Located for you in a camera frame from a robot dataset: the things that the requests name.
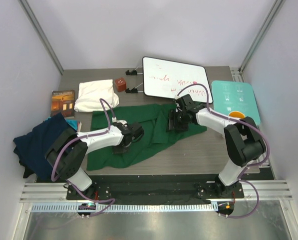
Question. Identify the red brown cube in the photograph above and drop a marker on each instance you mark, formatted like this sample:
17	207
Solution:
120	84

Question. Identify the teal plastic cutting board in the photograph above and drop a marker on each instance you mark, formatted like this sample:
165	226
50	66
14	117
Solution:
230	96

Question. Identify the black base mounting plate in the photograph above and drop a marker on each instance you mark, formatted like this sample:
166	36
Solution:
159	187

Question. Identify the whiteboard black stand foot far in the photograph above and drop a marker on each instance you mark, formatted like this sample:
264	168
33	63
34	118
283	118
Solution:
134	71

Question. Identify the navy blue t-shirt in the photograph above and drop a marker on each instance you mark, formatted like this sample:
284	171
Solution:
34	144

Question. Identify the white folded t-shirt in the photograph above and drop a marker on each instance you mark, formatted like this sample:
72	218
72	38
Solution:
90	93

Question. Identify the whiteboard black stand foot near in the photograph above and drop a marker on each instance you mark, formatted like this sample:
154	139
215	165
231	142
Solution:
134	90

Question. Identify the brown paperback book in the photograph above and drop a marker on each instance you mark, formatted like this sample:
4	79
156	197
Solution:
63	102

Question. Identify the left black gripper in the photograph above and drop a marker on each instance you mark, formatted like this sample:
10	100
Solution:
116	150

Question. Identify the perforated metal rail strip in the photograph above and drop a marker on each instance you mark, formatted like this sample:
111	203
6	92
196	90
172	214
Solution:
77	207

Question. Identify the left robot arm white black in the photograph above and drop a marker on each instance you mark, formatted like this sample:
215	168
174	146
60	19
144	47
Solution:
70	148

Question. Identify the white whiteboard with black frame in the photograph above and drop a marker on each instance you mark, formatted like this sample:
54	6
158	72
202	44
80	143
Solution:
164	79

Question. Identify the whiteboard black stand foot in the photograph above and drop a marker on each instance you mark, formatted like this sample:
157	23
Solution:
134	90
134	71

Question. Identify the white mug orange inside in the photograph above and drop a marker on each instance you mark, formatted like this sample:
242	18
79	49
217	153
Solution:
237	114

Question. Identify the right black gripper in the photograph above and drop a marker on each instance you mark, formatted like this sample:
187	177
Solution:
172	123

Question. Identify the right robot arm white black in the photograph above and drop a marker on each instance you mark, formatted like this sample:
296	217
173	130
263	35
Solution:
244	142

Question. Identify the teal t-shirt under pile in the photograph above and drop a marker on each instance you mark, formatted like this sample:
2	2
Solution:
76	125

